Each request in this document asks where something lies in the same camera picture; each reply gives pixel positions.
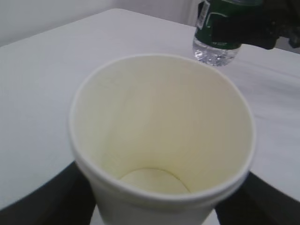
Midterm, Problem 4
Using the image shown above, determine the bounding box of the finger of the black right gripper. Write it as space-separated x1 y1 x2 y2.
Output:
211 14 277 50

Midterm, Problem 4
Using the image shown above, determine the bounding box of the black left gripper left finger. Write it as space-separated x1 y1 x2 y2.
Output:
0 163 96 225

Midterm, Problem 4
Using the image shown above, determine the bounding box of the white paper cup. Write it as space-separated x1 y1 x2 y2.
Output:
68 54 256 225

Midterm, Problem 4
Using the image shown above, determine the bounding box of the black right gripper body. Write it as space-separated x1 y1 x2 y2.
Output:
255 0 300 48

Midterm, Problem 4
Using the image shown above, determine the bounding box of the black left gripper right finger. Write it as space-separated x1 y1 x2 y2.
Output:
216 173 300 225

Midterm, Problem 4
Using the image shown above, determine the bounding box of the clear water bottle green label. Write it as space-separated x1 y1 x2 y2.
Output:
193 0 242 67

